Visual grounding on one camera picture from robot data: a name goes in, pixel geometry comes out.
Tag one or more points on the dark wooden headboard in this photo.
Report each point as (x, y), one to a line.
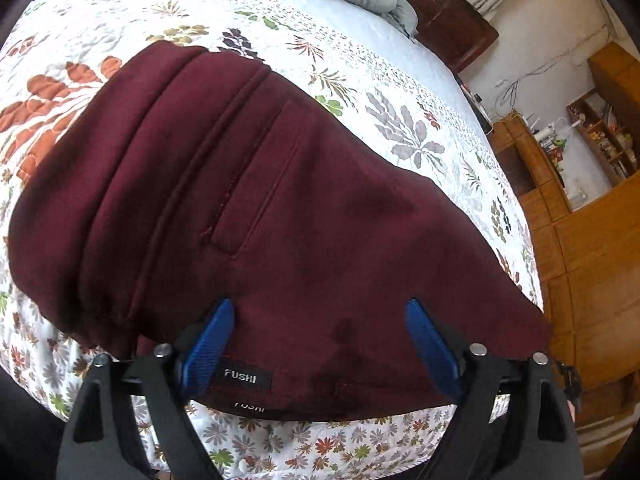
(450, 25)

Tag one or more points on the wooden wall shelf unit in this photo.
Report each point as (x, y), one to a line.
(607, 110)

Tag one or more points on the floral quilted bedspread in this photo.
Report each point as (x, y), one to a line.
(360, 55)

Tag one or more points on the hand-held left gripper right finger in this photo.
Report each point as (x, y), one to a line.
(431, 347)

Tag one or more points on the maroon pants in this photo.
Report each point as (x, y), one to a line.
(300, 210)

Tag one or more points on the low wooden cabinet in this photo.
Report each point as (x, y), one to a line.
(520, 170)

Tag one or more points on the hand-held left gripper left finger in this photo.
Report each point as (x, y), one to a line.
(210, 347)

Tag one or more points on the large wooden wardrobe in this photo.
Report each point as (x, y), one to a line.
(595, 270)

